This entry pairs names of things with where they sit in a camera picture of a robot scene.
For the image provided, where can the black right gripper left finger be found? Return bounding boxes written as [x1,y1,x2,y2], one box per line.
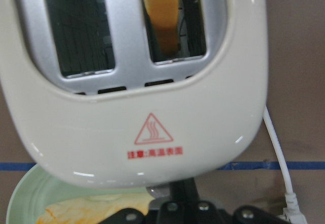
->
[169,179,188,201]

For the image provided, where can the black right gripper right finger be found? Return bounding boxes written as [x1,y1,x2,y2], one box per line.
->
[188,178,200,201]

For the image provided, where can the white two-slot toaster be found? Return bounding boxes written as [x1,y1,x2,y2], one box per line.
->
[1,0,268,188]

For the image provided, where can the bread slice in toaster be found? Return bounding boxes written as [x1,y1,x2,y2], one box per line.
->
[144,0,179,56]

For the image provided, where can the triangular toasted bread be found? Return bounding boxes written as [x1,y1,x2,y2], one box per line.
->
[36,193,154,223]

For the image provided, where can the light green plate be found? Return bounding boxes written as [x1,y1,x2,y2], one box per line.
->
[6,165,147,223]

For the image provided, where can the white toaster power cable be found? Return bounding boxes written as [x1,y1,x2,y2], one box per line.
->
[262,106,309,224]

